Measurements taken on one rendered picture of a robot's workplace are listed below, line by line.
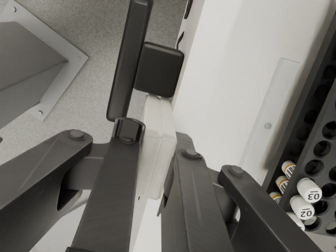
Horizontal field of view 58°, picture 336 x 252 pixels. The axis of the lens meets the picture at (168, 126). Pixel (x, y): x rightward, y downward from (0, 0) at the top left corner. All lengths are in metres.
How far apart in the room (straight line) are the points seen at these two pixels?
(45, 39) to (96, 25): 0.18
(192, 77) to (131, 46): 0.04
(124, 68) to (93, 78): 0.95
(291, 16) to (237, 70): 0.06
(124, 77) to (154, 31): 0.91
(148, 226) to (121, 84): 0.09
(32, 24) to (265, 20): 0.96
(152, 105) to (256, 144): 0.13
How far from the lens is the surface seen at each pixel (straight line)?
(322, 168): 0.24
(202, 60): 0.16
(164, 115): 0.15
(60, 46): 1.12
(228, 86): 0.26
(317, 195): 0.23
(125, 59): 0.17
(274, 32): 0.26
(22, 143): 1.29
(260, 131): 0.26
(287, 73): 0.26
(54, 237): 1.43
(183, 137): 0.15
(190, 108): 0.16
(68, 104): 1.17
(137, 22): 0.17
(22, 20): 1.16
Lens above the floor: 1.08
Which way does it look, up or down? 70 degrees down
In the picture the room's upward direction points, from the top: 175 degrees clockwise
